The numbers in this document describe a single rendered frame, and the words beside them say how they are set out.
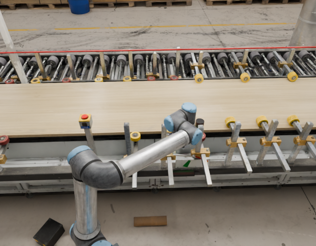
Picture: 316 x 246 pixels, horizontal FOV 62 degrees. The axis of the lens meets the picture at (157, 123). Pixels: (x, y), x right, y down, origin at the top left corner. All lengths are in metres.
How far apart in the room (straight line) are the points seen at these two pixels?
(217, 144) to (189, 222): 0.81
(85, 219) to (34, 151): 1.06
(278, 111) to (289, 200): 0.99
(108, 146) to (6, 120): 0.85
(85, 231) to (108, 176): 0.53
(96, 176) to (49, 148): 1.23
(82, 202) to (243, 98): 1.68
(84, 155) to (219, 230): 1.73
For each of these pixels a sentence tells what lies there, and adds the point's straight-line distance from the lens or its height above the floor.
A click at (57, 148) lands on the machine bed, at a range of 2.30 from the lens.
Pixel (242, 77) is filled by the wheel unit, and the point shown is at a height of 0.96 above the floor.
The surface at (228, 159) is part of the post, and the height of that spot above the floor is 0.78.
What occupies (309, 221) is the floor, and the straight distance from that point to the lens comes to 2.96.
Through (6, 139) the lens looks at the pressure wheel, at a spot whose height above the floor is 0.91.
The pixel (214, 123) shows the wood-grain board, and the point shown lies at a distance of 2.16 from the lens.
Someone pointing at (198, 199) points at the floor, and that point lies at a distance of 2.75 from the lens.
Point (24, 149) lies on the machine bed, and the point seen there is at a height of 0.72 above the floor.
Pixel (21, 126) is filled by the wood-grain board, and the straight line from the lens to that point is 2.34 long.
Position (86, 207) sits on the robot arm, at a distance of 1.41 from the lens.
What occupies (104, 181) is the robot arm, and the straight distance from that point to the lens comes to 1.13.
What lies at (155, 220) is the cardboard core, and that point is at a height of 0.08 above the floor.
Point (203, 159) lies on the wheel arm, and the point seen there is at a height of 0.86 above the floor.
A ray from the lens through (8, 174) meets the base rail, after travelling 2.31.
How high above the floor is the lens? 2.31
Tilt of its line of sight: 42 degrees down
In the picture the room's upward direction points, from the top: straight up
